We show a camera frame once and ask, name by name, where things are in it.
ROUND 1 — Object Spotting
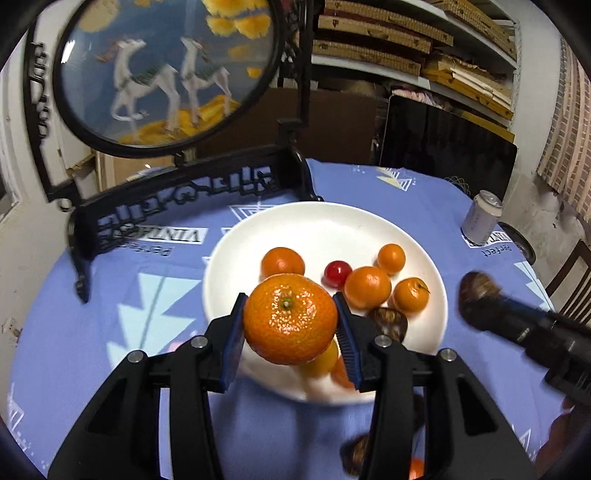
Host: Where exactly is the person's right hand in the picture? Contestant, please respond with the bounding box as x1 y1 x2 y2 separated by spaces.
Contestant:
535 397 588 476

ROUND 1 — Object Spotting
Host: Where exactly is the mandarin orange far right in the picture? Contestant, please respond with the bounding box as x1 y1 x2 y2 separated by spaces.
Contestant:
344 266 392 310

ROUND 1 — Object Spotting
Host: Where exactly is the dark chestnut large right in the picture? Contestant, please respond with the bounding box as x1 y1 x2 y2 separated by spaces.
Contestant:
367 307 409 343

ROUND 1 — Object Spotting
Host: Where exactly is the yellow orange small fruit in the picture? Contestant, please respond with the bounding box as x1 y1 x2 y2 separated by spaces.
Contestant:
295 339 339 379

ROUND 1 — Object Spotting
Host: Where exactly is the red cherry tomato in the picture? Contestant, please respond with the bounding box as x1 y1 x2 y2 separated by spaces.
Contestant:
322 260 353 290

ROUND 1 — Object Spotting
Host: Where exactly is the small mandarin under gripper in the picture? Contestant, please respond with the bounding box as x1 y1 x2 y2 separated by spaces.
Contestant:
331 356 356 390

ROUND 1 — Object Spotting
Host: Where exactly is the mandarin orange left centre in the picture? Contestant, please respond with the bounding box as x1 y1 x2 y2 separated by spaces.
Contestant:
242 273 338 366

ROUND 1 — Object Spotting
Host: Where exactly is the wooden chair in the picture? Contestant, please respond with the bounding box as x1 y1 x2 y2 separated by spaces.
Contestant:
544 238 591 324

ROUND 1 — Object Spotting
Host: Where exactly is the mandarin orange front right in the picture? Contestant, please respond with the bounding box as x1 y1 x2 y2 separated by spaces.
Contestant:
393 277 431 315

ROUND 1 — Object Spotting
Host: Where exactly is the small orange kumquat middle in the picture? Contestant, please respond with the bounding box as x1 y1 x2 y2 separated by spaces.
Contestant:
377 244 406 275

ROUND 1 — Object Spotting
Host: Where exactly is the mandarin orange behind finger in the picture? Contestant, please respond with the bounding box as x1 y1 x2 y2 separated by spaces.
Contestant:
260 247 305 279

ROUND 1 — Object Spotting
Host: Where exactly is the white oval plate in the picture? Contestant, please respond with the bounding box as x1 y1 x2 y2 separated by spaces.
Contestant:
201 200 450 407

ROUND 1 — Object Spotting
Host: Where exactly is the dark chestnut upper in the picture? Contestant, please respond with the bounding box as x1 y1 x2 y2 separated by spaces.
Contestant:
458 271 501 330

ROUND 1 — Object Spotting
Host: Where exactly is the dark chestnut left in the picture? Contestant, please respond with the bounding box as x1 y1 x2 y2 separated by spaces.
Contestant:
339 433 370 477

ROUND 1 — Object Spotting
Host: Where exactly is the silver drink can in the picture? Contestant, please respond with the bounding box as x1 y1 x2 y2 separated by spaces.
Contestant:
461 190 503 245

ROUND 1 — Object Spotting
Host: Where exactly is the mandarin orange with leaf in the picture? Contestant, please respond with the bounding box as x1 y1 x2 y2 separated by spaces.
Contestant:
409 457 425 480

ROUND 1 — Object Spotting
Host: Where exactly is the black screen panel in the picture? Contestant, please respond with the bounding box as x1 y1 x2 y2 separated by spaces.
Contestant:
380 95 517 199

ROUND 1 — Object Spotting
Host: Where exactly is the round deer painting black stand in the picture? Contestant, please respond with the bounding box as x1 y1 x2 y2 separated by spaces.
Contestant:
13 1 315 301

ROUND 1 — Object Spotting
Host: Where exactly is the shelf with stacked boxes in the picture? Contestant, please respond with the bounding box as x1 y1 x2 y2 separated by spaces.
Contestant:
311 0 519 129

